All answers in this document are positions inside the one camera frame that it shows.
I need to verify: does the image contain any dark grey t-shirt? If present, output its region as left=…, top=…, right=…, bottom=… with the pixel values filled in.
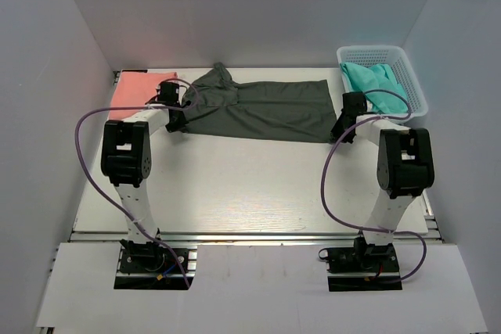
left=166, top=63, right=337, bottom=143

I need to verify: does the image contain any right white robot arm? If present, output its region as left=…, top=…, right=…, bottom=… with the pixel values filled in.
left=330, top=89, right=434, bottom=271

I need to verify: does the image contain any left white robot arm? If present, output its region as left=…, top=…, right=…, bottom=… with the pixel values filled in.
left=100, top=78, right=191, bottom=271

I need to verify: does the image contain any teal t-shirt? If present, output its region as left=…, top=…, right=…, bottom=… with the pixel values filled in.
left=340, top=63, right=408, bottom=114

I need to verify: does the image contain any folded pink t-shirt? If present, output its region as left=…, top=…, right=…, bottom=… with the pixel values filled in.
left=110, top=71, right=178, bottom=107

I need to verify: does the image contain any white plastic basket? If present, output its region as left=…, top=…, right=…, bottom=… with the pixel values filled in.
left=337, top=45, right=428, bottom=123

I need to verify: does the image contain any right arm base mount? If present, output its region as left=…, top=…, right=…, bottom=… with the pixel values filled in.
left=318, top=236, right=402, bottom=293

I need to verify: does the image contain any aluminium rail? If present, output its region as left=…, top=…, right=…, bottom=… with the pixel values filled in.
left=70, top=231, right=435, bottom=245

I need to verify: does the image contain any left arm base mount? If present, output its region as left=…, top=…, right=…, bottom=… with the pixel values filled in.
left=114, top=240, right=196, bottom=291

